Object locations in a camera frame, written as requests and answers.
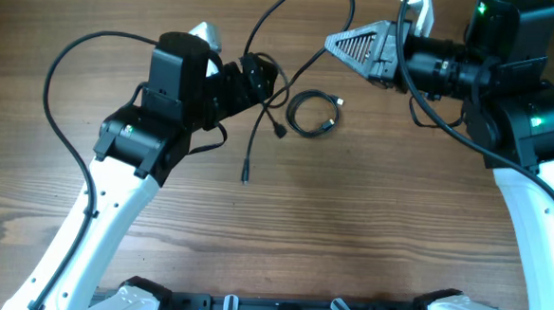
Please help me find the thin black usb cable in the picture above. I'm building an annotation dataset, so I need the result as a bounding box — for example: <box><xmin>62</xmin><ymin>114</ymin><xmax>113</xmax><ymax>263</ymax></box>
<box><xmin>284</xmin><ymin>87</ymin><xmax>346</xmax><ymax>141</ymax></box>

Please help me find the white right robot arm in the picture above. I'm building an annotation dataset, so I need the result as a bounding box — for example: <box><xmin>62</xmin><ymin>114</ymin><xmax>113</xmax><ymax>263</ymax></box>
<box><xmin>324</xmin><ymin>0</ymin><xmax>554</xmax><ymax>310</ymax></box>

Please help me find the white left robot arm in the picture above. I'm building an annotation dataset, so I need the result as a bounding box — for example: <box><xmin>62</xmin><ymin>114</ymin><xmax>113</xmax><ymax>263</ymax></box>
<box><xmin>3</xmin><ymin>31</ymin><xmax>279</xmax><ymax>310</ymax></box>

